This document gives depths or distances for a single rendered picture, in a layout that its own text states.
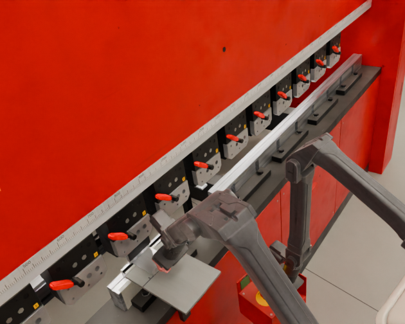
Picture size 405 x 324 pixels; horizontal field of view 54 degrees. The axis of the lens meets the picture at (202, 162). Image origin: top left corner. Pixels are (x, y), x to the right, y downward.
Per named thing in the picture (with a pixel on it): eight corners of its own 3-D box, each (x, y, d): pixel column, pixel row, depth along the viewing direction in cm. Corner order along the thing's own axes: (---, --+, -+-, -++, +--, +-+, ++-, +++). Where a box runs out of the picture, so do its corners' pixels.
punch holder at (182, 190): (163, 222, 134) (153, 184, 125) (146, 213, 139) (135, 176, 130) (190, 197, 144) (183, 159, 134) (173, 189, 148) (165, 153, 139)
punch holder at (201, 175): (198, 189, 147) (192, 152, 137) (181, 182, 151) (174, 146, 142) (222, 168, 156) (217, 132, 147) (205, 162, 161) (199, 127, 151)
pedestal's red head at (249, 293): (272, 339, 141) (270, 308, 131) (240, 312, 151) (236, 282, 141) (306, 303, 151) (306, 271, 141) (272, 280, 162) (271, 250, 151)
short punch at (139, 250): (131, 266, 133) (125, 246, 127) (127, 263, 134) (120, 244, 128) (152, 247, 139) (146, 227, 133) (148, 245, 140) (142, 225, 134)
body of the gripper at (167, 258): (151, 257, 122) (155, 247, 116) (173, 236, 128) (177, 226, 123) (166, 272, 120) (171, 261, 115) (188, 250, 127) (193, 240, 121)
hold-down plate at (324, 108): (316, 125, 215) (316, 121, 214) (306, 123, 218) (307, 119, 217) (337, 102, 234) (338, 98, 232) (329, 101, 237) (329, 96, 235)
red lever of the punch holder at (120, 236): (114, 235, 111) (137, 234, 119) (104, 230, 113) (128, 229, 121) (112, 241, 111) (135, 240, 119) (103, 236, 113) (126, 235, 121)
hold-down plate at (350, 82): (344, 95, 240) (344, 90, 238) (335, 94, 243) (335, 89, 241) (361, 76, 258) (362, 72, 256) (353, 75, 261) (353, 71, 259)
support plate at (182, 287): (186, 315, 116) (186, 313, 115) (125, 278, 130) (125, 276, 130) (221, 273, 127) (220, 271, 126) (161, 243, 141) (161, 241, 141)
